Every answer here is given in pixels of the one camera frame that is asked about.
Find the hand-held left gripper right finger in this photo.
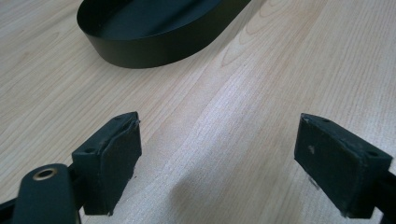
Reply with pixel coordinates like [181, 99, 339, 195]
[293, 113, 394, 219]

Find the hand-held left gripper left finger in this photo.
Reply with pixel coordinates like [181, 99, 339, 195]
[71, 111, 143, 217]

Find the black oval tray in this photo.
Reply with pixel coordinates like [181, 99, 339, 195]
[76, 0, 252, 69]

